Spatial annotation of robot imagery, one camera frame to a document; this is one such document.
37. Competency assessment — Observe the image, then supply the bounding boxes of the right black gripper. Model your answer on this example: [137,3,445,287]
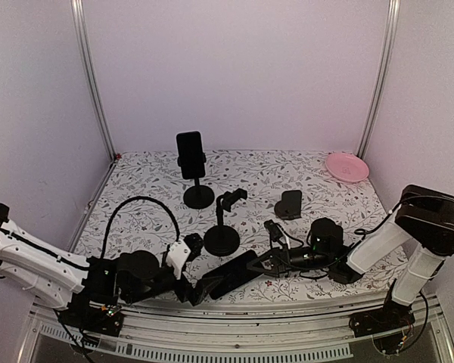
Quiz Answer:
[247,243,333,278]

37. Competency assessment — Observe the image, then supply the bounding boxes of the black phone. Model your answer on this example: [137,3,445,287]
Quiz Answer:
[202,250,261,300]
[176,131,206,180]

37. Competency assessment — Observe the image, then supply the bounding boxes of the black phone stand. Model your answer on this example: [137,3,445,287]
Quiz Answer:
[204,188,247,257]
[176,153,216,209]

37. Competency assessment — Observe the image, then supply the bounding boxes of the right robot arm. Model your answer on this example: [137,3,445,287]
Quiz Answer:
[247,185,454,330]

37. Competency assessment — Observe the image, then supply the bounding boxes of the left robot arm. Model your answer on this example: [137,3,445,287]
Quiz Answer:
[0,203,224,328]

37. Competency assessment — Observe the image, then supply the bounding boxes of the small black charging stand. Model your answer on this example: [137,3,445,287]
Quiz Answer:
[274,190,303,220]

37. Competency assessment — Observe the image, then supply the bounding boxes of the floral table mat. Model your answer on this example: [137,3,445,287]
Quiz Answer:
[75,150,407,304]

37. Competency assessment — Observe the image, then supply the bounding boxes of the pink plate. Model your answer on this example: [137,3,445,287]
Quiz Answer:
[325,153,369,183]

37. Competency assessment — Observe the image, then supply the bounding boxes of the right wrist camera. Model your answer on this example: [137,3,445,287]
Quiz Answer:
[263,219,291,250]

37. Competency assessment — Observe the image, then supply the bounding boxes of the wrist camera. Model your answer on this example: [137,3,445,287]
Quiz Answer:
[165,233,204,280]
[263,219,291,250]

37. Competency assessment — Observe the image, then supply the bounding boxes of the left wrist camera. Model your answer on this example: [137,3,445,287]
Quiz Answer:
[165,233,204,280]

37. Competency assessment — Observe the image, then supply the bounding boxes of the front aluminium rail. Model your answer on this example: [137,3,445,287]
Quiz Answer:
[17,292,454,362]

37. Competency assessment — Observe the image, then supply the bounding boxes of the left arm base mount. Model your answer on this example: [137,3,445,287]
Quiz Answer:
[58,299,124,337]

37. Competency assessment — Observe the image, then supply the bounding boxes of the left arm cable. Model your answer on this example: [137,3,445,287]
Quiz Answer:
[101,195,182,262]

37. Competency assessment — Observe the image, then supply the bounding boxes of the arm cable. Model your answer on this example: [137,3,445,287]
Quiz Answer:
[298,194,454,281]
[101,195,182,262]

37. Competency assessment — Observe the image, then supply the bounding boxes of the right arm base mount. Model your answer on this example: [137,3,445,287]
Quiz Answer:
[349,284,415,337]

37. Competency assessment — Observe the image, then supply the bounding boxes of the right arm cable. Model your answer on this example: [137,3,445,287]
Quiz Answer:
[298,194,454,281]

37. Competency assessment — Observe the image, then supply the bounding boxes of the right aluminium frame post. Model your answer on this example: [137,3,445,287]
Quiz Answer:
[356,0,401,160]

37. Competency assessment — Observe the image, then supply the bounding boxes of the aluminium frame post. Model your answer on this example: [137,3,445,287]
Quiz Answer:
[70,0,117,162]
[356,0,401,160]

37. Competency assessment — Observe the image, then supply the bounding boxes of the left aluminium frame post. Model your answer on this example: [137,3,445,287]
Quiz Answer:
[70,0,117,162]

